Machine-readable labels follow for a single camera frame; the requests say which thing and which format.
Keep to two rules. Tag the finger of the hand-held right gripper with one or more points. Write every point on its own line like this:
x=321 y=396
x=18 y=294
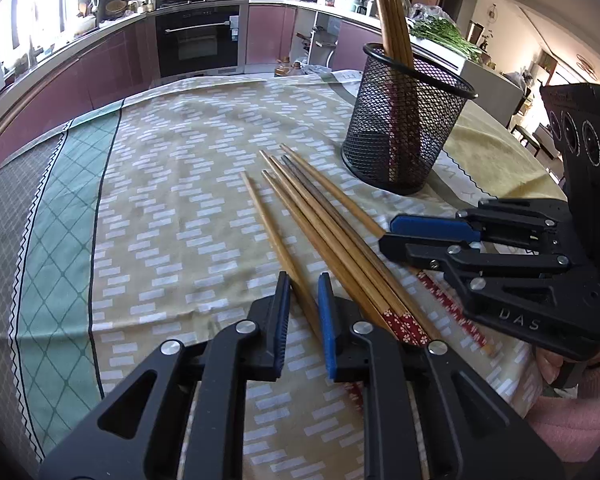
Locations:
x=430 y=225
x=415 y=255

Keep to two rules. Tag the yellow cloth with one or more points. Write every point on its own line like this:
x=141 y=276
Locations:
x=490 y=160

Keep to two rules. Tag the bunch of wooden chopsticks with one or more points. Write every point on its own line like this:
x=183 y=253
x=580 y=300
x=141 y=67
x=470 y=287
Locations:
x=392 y=25

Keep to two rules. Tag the pile of wooden chopsticks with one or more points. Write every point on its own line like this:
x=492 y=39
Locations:
x=325 y=240

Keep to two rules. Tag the person's right hand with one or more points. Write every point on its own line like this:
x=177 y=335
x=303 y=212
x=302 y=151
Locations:
x=547 y=365

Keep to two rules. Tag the woven basket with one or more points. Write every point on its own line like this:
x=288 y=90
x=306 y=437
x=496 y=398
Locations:
x=115 y=7

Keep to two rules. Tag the pink base cabinets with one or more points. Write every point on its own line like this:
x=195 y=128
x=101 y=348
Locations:
x=270 y=35
x=80 y=80

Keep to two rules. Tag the patterned green beige tablecloth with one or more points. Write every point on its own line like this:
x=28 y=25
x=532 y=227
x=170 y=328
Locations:
x=180 y=185

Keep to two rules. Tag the black built-in oven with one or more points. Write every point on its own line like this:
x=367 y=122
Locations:
x=195 y=45

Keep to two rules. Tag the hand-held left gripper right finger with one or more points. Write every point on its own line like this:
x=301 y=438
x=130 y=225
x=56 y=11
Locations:
x=326 y=325

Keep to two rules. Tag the bunch of green vegetables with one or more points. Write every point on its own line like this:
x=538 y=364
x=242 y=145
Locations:
x=445 y=35

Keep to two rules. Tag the wooden chopstick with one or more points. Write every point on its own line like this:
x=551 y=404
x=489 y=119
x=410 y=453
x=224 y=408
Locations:
x=275 y=245

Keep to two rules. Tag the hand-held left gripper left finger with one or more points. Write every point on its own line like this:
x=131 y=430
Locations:
x=281 y=320

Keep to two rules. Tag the clear plastic bag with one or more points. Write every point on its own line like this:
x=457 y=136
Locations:
x=430 y=11

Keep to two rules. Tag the black mesh utensil holder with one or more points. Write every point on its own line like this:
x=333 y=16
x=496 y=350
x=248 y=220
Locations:
x=380 y=150

